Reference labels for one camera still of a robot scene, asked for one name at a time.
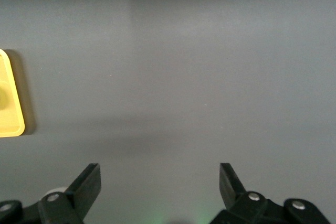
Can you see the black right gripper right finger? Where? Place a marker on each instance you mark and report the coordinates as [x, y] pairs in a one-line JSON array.
[[233, 195]]

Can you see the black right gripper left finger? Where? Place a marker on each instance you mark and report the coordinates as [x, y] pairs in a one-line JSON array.
[[78, 195]]

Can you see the yellow plastic tray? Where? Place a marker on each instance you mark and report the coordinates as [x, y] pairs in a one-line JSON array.
[[10, 103]]

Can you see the dark grey table mat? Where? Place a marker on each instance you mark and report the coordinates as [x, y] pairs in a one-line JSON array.
[[168, 77]]

